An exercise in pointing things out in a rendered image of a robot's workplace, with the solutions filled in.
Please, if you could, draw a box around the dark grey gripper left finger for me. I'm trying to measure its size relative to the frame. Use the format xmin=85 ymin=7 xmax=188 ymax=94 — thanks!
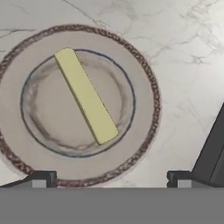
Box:
xmin=0 ymin=170 xmax=58 ymax=189

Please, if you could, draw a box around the dark grey angular block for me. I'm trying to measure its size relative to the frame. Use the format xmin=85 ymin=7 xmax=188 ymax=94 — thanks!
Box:
xmin=191 ymin=101 xmax=224 ymax=186

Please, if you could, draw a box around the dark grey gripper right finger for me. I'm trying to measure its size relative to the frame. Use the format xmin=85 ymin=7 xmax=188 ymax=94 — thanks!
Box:
xmin=166 ymin=170 xmax=224 ymax=189

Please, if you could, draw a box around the white plate with brown rim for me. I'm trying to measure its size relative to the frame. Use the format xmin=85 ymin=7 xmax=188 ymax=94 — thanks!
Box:
xmin=0 ymin=24 xmax=163 ymax=188

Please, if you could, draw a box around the yellow butter stick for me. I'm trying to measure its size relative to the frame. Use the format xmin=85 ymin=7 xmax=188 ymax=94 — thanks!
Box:
xmin=53 ymin=47 xmax=119 ymax=146

